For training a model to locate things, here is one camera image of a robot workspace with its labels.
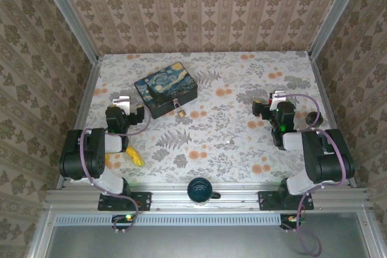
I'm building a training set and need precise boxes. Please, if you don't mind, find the starry night painted box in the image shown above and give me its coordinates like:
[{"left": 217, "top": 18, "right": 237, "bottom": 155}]
[{"left": 134, "top": 62, "right": 199, "bottom": 120}]

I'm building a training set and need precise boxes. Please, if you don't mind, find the small brass padlock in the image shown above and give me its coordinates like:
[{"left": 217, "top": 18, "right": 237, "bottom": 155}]
[{"left": 174, "top": 97, "right": 187, "bottom": 118}]

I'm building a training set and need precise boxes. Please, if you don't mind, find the clear jar with black lid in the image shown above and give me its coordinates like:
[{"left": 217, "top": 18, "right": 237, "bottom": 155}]
[{"left": 305, "top": 112, "right": 324, "bottom": 127}]

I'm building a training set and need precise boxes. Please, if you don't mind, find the yellow banana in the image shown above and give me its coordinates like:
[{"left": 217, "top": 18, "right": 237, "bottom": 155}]
[{"left": 104, "top": 146, "right": 145, "bottom": 167}]

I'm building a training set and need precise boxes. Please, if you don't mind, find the small black controller board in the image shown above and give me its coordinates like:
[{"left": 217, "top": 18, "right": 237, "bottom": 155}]
[
  {"left": 111, "top": 214, "right": 137, "bottom": 230},
  {"left": 280, "top": 214, "right": 303, "bottom": 230}
]

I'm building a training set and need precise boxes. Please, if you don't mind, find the dark blue mug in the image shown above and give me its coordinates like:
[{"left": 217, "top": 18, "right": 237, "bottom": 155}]
[{"left": 186, "top": 177, "right": 222, "bottom": 208}]

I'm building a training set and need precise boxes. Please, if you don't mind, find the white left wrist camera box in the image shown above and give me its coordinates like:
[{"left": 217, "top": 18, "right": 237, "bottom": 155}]
[{"left": 112, "top": 95, "right": 132, "bottom": 109}]

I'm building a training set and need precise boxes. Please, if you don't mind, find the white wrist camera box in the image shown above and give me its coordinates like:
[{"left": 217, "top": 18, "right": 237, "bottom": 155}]
[
  {"left": 112, "top": 95, "right": 132, "bottom": 109},
  {"left": 270, "top": 90, "right": 287, "bottom": 104}
]

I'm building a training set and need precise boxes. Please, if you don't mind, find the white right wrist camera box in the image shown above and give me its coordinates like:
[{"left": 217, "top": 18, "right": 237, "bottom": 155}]
[{"left": 270, "top": 90, "right": 287, "bottom": 104}]

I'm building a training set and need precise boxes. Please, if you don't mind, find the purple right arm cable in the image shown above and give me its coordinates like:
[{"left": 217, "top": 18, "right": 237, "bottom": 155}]
[{"left": 284, "top": 93, "right": 347, "bottom": 257}]

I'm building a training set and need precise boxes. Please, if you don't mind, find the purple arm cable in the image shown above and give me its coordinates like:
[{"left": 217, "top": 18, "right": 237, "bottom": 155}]
[
  {"left": 284, "top": 93, "right": 347, "bottom": 257},
  {"left": 79, "top": 105, "right": 152, "bottom": 234}
]

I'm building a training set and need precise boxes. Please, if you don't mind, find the aluminium table side rail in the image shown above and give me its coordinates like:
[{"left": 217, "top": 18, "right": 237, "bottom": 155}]
[
  {"left": 56, "top": 57, "right": 103, "bottom": 191},
  {"left": 307, "top": 52, "right": 358, "bottom": 189}
]

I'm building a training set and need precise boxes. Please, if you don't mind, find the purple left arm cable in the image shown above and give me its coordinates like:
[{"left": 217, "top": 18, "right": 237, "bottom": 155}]
[{"left": 79, "top": 105, "right": 152, "bottom": 234}]

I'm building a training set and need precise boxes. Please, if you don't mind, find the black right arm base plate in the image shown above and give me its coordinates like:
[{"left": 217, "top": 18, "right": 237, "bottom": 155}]
[{"left": 258, "top": 190, "right": 314, "bottom": 211}]

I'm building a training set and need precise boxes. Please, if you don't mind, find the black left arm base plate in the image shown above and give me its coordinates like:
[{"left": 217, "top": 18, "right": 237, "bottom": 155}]
[{"left": 97, "top": 191, "right": 152, "bottom": 212}]

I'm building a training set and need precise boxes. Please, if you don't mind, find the long aluminium base rail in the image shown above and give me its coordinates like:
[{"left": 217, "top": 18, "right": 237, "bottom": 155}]
[{"left": 45, "top": 182, "right": 370, "bottom": 211}]

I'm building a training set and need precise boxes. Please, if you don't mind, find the aluminium corner post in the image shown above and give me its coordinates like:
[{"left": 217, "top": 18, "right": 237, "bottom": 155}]
[
  {"left": 33, "top": 0, "right": 100, "bottom": 63},
  {"left": 307, "top": 0, "right": 369, "bottom": 59}
]

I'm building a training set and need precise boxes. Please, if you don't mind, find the grey slotted cable duct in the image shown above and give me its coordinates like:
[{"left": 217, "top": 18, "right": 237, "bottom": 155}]
[{"left": 54, "top": 213, "right": 281, "bottom": 227}]

